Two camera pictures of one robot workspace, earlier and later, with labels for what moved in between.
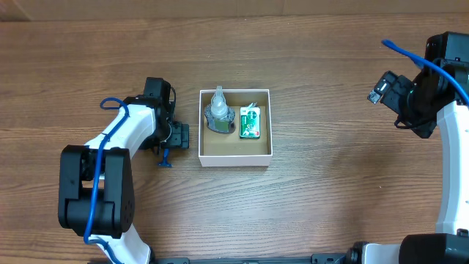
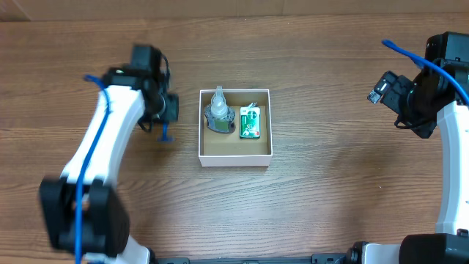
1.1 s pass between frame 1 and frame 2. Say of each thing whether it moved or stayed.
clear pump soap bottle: stayed
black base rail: stayed
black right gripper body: stayed
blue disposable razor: moved
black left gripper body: moved
